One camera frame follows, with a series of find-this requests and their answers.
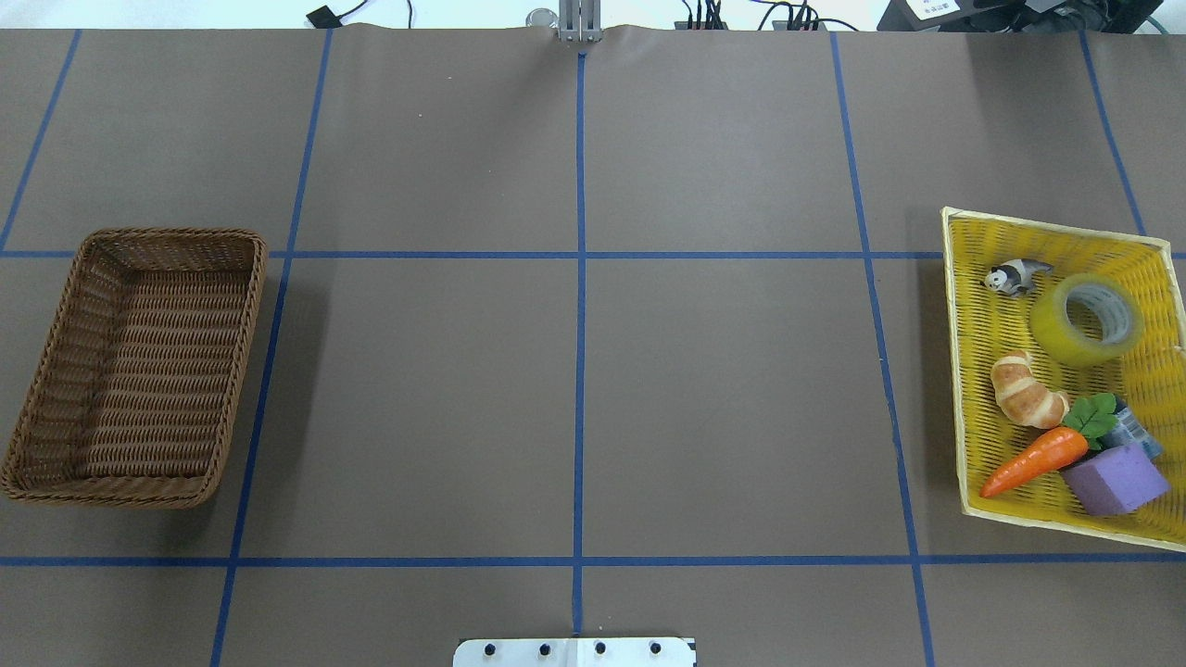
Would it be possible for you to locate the purple foam block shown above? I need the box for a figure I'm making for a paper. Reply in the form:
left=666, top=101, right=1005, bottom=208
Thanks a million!
left=1060, top=444, right=1172, bottom=516

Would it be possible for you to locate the panda figurine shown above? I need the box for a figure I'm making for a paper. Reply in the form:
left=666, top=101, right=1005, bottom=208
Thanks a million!
left=982, top=258, right=1054, bottom=298

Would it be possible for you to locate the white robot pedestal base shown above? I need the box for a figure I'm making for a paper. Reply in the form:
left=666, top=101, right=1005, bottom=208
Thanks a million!
left=452, top=636, right=699, bottom=666

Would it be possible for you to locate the toy croissant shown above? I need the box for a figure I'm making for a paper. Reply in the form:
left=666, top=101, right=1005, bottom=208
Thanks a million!
left=990, top=350, right=1071, bottom=430

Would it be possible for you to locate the yellow plastic mesh basket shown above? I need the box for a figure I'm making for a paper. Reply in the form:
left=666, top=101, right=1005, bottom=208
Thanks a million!
left=940, top=207, right=1185, bottom=550

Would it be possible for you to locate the aluminium frame post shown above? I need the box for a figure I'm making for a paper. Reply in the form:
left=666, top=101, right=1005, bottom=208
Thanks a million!
left=557, top=0, right=604, bottom=44

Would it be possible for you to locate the black usb hub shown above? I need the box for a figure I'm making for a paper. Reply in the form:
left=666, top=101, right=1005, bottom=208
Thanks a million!
left=672, top=1, right=827, bottom=32

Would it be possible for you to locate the orange toy carrot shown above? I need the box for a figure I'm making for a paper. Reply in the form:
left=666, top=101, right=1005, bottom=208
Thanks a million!
left=978, top=393, right=1118, bottom=498

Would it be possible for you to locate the brown wicker basket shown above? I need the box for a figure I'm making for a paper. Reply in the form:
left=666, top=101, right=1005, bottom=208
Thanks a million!
left=4, top=228, right=270, bottom=510

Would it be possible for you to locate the yellow clear tape roll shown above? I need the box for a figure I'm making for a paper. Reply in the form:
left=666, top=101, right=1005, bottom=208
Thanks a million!
left=1029, top=271, right=1144, bottom=368

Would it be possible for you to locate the small black device box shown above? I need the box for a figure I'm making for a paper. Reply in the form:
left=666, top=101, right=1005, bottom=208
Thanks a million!
left=306, top=6, right=342, bottom=30

